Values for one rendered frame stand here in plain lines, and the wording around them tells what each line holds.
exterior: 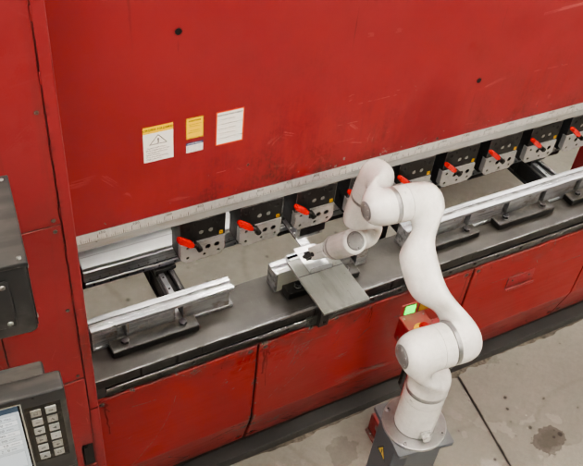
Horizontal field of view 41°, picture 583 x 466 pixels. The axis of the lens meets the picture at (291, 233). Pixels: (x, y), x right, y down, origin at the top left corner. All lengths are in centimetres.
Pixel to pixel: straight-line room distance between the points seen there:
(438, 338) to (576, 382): 206
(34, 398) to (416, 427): 110
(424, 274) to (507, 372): 194
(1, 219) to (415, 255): 105
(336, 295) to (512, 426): 139
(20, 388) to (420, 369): 96
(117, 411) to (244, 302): 57
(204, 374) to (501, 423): 154
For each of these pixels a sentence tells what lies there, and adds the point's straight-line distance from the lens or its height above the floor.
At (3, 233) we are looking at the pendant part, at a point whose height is 195.
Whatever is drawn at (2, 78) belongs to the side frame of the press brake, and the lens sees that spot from 165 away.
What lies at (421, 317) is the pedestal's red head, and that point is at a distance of 295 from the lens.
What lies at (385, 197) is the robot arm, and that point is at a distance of 203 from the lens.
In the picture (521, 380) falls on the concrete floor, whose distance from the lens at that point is 393.
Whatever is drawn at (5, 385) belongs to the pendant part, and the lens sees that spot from 168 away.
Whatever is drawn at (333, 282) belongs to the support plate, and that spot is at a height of 100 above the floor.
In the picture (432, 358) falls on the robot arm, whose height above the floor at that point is 140.
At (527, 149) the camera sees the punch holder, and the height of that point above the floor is 125.
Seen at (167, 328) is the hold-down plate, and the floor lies 91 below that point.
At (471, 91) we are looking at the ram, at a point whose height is 158.
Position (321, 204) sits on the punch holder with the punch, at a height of 126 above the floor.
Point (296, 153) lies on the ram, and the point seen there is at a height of 151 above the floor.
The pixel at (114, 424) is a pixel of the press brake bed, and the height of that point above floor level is 61.
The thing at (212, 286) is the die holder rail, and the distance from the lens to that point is 267.
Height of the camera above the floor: 293
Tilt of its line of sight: 43 degrees down
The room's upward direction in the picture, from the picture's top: 7 degrees clockwise
